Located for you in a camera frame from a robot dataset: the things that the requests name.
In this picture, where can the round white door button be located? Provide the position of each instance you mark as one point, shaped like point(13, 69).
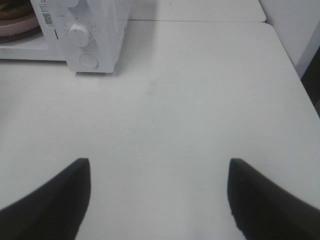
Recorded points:
point(88, 61)

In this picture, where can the pink round plate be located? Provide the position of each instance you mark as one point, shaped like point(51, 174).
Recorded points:
point(19, 25)

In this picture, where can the white upper power knob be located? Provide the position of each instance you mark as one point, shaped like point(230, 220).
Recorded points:
point(71, 3)

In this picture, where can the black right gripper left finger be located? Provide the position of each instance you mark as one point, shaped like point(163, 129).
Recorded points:
point(54, 211)

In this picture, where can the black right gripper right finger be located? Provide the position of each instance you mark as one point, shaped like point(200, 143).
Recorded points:
point(262, 210)

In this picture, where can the white microwave oven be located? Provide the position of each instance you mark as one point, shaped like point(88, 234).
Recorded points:
point(106, 21)

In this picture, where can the burger with lettuce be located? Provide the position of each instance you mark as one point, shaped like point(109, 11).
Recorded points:
point(13, 9)

